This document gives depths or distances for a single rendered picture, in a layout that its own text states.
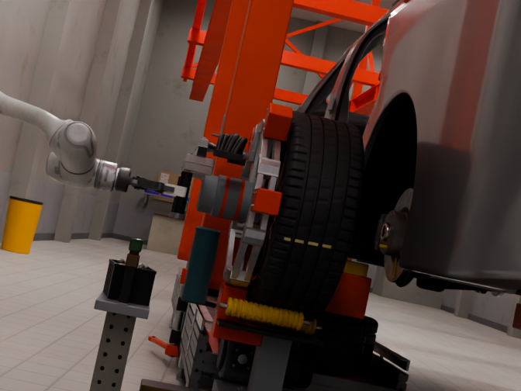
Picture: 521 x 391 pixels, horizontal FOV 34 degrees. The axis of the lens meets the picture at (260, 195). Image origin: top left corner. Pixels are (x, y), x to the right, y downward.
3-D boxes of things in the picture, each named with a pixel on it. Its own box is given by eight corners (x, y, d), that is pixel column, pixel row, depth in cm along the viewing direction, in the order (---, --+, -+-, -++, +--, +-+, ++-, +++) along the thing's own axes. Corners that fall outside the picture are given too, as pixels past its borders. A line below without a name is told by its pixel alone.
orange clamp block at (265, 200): (274, 216, 254) (278, 216, 245) (248, 210, 253) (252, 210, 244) (278, 193, 254) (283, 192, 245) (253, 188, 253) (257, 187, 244)
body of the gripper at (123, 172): (114, 190, 262) (143, 197, 263) (113, 189, 253) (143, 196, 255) (119, 167, 262) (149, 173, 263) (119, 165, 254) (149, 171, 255)
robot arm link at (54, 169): (93, 196, 260) (94, 178, 248) (43, 185, 258) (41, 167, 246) (101, 166, 264) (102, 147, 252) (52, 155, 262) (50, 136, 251)
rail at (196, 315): (212, 379, 325) (223, 323, 326) (188, 375, 324) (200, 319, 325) (188, 309, 570) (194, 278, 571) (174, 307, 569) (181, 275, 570)
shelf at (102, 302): (147, 320, 263) (150, 309, 264) (93, 309, 261) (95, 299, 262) (148, 305, 306) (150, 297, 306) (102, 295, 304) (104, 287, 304)
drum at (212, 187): (260, 226, 273) (269, 184, 274) (195, 212, 271) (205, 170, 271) (255, 226, 287) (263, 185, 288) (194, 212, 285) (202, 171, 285)
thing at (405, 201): (425, 257, 259) (426, 171, 276) (401, 252, 258) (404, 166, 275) (389, 299, 286) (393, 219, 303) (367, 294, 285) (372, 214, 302)
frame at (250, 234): (253, 292, 252) (291, 115, 255) (232, 288, 251) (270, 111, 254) (236, 279, 306) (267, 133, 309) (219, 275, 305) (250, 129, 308)
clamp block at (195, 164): (212, 175, 259) (215, 158, 259) (183, 168, 258) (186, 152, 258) (211, 176, 264) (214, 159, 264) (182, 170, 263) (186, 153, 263)
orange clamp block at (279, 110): (285, 142, 263) (293, 117, 259) (261, 136, 262) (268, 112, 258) (285, 131, 269) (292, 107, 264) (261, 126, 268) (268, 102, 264)
